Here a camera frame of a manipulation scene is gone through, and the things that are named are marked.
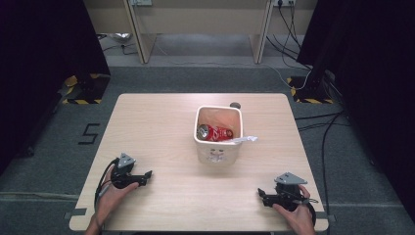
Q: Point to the black tape floor number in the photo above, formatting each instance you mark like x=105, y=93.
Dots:
x=89, y=133

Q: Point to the person's right hand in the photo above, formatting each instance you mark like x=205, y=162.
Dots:
x=300, y=222

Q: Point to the cream plastic trash bin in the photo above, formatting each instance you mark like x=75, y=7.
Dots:
x=218, y=153

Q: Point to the dark curtain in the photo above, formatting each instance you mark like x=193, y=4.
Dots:
x=375, y=81
x=39, y=65

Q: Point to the grey tape strip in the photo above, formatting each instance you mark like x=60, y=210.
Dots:
x=75, y=212
x=324, y=216

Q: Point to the crumpled silver foil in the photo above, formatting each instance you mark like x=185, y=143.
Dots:
x=120, y=37

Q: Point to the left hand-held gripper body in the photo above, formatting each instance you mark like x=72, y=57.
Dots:
x=122, y=174

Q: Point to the black stand base striped tape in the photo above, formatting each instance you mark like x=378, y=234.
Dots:
x=91, y=89
x=310, y=93

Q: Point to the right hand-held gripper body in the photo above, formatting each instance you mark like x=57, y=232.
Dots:
x=288, y=196

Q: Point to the person's left hand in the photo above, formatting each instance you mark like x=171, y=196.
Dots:
x=111, y=199

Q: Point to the dark round table grommet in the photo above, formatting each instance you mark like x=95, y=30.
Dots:
x=235, y=105

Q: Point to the white wall socket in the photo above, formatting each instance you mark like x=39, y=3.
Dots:
x=140, y=2
x=284, y=2

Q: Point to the red soda can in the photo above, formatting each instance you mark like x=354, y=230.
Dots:
x=217, y=133

